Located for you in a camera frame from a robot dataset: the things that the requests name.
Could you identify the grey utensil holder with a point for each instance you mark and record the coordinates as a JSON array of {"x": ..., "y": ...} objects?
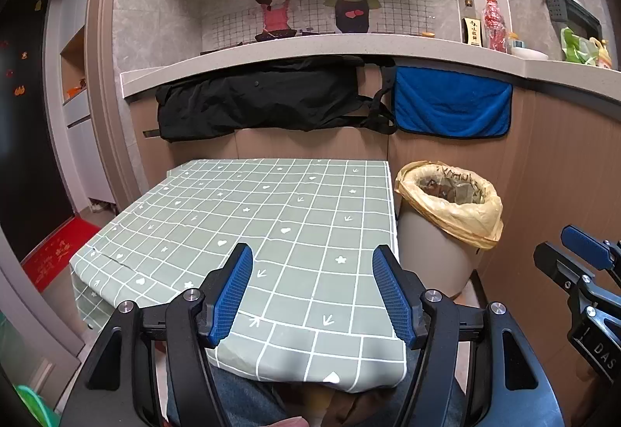
[{"x": 556, "y": 7}]

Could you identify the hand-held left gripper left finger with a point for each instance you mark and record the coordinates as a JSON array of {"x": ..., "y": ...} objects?
[{"x": 233, "y": 296}]

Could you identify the red doormat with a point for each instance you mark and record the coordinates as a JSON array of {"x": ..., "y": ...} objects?
[{"x": 58, "y": 252}]

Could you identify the black refrigerator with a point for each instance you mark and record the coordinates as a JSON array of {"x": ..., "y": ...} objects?
[{"x": 29, "y": 141}]

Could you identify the yellow plastic bag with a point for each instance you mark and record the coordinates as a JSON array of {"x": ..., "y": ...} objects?
[{"x": 603, "y": 53}]

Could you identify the small jar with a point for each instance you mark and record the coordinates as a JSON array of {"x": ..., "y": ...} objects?
[{"x": 515, "y": 41}]

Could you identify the black hanging cloth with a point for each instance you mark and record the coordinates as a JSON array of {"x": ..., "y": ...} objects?
[{"x": 252, "y": 102}]

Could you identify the green plastic object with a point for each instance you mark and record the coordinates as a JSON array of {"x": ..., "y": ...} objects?
[{"x": 34, "y": 407}]

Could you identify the grey trash bin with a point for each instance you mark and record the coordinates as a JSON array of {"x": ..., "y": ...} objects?
[{"x": 427, "y": 252}]

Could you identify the blue towel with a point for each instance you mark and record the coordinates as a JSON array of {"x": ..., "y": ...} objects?
[{"x": 451, "y": 107}]

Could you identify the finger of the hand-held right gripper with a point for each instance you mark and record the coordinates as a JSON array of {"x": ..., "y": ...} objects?
[
  {"x": 558, "y": 264},
  {"x": 584, "y": 243}
]

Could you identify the green checked tablecloth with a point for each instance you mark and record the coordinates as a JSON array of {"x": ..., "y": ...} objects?
[{"x": 242, "y": 213}]

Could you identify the clear sauce bottle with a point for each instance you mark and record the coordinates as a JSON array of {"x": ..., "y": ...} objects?
[{"x": 471, "y": 32}]

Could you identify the green plastic bag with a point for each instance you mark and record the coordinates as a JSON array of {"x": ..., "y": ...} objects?
[{"x": 575, "y": 46}]

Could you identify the small orange object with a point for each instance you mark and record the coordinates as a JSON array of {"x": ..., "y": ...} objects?
[{"x": 76, "y": 90}]

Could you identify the white stone kitchen counter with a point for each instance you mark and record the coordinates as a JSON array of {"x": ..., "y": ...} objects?
[{"x": 339, "y": 46}]

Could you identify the yellow trash bag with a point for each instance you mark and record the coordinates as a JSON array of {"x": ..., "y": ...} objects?
[{"x": 465, "y": 223}]

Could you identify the white shelf cabinet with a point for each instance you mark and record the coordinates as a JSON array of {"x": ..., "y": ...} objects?
[{"x": 77, "y": 63}]

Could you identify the black dish rack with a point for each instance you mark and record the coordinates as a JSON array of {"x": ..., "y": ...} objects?
[{"x": 584, "y": 17}]

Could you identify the white bowl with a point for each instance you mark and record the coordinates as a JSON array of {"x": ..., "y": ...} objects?
[{"x": 529, "y": 53}]

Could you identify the group of fridge magnets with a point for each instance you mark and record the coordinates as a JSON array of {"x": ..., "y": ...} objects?
[{"x": 19, "y": 91}]

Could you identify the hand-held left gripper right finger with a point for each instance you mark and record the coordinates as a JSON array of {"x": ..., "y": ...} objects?
[{"x": 395, "y": 298}]

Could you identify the red filled plastic bottle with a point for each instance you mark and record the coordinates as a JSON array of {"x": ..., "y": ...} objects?
[{"x": 495, "y": 24}]

